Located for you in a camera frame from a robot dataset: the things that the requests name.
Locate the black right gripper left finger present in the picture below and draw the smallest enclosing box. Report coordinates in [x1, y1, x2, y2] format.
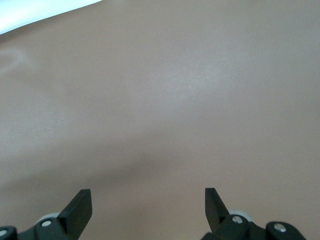
[17, 188, 93, 240]

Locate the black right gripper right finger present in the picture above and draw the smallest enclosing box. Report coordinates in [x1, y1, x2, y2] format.
[201, 187, 307, 240]

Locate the brown table cover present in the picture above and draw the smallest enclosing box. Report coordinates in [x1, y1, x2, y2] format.
[0, 0, 320, 240]

